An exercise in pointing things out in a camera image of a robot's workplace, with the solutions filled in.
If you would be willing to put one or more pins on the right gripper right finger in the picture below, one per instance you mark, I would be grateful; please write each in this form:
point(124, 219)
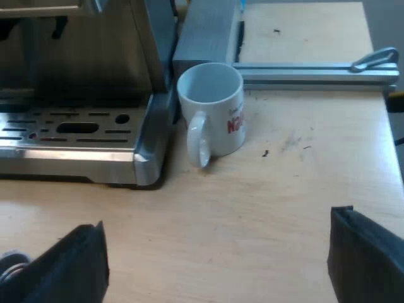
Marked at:
point(363, 262)

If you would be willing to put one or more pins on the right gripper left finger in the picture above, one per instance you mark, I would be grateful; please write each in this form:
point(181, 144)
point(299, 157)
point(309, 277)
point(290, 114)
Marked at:
point(69, 268)

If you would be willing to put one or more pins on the steel espresso machine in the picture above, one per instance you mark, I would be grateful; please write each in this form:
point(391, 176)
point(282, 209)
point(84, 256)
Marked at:
point(85, 94)

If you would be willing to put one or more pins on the white mug with red print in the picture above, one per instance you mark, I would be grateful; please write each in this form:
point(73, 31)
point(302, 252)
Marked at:
point(214, 110)

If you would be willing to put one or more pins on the metal block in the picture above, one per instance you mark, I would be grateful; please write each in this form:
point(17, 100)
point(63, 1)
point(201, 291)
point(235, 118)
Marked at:
point(206, 34)

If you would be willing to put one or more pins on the aluminium rail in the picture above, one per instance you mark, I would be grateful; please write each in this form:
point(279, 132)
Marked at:
point(315, 74)

